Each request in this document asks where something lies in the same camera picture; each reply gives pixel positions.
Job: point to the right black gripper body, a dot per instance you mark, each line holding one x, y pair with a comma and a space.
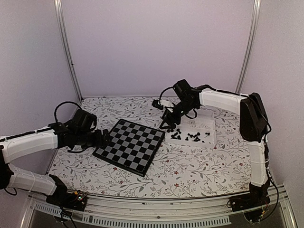
186, 109

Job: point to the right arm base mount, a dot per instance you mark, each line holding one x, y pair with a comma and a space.
256, 201

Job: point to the white plastic tray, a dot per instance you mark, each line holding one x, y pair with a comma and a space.
199, 132

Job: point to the black white chessboard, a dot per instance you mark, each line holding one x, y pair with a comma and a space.
132, 146

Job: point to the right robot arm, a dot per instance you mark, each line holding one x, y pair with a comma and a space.
253, 127

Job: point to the left aluminium frame post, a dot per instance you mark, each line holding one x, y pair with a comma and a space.
64, 38

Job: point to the floral patterned table mat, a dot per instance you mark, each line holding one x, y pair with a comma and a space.
177, 171

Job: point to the right aluminium frame post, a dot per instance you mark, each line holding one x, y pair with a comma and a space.
250, 43

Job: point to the aluminium frame post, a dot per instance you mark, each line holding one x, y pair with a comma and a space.
64, 38
250, 43

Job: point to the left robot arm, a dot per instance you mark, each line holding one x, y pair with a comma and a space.
16, 146

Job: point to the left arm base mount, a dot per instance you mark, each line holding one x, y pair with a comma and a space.
75, 200

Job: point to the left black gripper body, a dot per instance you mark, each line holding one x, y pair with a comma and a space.
85, 141

